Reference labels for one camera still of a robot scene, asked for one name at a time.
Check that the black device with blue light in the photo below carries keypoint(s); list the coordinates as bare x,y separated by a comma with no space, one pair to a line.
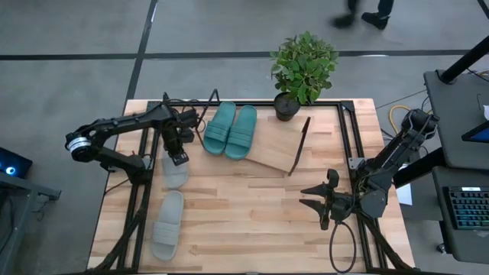
13,164

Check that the blue-screen tablet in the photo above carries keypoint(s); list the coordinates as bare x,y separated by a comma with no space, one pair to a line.
479,133

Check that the wooden shelf with black frame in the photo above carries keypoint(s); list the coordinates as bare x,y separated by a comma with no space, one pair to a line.
279,145

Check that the teal green rubber slide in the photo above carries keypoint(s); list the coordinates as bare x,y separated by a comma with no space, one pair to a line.
219,130
240,133

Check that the person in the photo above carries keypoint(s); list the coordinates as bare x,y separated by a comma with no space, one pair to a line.
376,17

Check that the white paper sheet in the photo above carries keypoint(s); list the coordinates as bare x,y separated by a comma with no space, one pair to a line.
405,195

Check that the backlit black keyboard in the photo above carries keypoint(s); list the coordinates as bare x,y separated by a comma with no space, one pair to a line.
470,208

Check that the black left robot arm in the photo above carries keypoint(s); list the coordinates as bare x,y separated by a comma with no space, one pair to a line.
126,122

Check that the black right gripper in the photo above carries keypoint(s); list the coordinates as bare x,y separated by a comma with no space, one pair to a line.
336,206

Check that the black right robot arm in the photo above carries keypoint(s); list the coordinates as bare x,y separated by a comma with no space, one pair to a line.
397,153

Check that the silver aluminium bracket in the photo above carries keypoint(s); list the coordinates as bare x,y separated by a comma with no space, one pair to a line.
355,163

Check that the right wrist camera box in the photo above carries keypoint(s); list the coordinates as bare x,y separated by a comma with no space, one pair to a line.
370,204

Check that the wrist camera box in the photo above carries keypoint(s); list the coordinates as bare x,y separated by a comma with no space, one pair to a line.
370,204
189,122

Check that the light grey rubber slide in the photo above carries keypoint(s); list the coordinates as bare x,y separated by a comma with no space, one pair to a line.
175,175
168,229

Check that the potted green plant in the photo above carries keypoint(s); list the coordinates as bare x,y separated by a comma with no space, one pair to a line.
302,65

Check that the black slanted pole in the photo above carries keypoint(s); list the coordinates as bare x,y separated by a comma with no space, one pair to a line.
466,57

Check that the grey metal cart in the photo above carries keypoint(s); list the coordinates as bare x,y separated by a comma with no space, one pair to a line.
19,214

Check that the black aluminium rig frame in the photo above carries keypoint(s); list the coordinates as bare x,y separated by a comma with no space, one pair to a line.
248,103

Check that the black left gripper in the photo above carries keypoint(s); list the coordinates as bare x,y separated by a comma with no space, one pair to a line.
172,139

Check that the grey desk top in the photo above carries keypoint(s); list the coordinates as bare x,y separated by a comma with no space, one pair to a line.
458,244
454,126

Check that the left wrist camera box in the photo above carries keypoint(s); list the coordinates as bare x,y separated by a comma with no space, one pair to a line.
189,122

